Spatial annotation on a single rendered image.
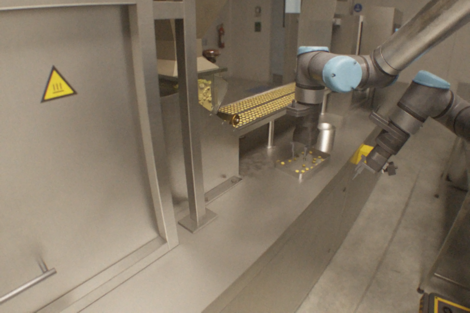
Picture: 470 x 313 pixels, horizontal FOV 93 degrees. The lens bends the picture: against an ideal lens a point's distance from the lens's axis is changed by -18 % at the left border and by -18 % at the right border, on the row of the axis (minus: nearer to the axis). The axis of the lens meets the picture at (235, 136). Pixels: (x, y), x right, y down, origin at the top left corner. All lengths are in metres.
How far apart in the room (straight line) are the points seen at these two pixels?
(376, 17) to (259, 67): 4.75
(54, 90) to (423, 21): 0.69
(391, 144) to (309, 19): 0.90
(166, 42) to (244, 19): 5.59
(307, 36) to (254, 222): 1.07
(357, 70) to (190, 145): 0.44
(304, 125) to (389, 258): 1.26
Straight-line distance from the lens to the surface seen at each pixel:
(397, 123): 0.79
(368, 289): 1.69
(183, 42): 0.53
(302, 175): 0.90
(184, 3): 0.53
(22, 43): 0.42
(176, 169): 0.69
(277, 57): 5.79
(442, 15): 0.65
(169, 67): 0.68
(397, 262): 1.89
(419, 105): 0.79
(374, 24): 1.52
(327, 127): 1.15
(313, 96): 0.81
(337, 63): 0.68
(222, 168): 0.82
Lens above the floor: 1.27
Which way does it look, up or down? 24 degrees down
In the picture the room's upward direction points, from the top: straight up
